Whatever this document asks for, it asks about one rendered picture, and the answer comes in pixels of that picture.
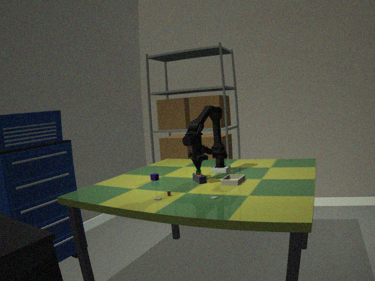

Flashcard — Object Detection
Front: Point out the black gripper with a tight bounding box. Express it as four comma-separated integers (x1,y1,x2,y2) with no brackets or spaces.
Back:
188,144,208,171

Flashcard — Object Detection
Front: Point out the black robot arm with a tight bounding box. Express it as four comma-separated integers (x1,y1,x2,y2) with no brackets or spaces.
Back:
182,106,227,168

